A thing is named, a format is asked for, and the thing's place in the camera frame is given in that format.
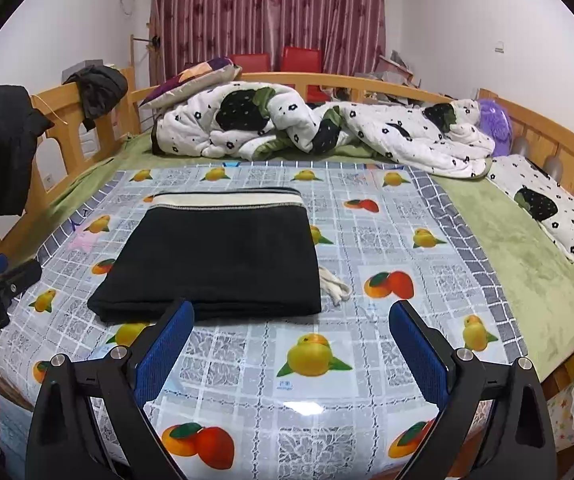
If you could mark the red chair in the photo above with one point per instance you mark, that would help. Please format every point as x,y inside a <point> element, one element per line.
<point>302,60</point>
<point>249,62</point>

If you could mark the fruit printed plastic tablecloth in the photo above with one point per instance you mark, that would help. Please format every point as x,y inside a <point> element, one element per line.
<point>317,410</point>

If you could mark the wooden coat rack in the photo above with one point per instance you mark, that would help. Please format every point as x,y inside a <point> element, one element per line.
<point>132,60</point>

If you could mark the purple plush toy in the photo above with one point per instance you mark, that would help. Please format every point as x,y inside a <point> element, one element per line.
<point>494,120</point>

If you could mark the black pants with white waistband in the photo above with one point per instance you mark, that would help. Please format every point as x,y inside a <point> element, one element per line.
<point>217,250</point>

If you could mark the white floral pillow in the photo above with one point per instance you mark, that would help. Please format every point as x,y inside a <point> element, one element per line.
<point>542,200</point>

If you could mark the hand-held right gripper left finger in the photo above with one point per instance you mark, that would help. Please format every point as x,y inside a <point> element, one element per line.
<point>162,360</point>

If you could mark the grey box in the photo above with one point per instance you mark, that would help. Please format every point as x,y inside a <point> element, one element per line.
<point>82,66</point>

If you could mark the purple patchwork pillow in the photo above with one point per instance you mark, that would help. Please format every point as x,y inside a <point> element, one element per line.
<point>192,80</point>

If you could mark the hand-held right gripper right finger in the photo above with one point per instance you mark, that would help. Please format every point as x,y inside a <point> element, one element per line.
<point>422,355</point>

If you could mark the pile of cardboard boxes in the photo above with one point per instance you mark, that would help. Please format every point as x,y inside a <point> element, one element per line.
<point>394,67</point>

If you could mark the white floral quilt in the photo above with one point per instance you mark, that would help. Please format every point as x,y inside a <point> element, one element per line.
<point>307,120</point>

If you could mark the white wall socket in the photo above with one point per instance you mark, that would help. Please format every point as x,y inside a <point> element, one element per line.
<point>47,178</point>

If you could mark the maroon flowered curtain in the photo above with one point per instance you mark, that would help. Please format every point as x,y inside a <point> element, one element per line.
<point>267,10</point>

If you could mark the dark grey jacket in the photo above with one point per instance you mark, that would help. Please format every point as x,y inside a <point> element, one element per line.
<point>97,90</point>

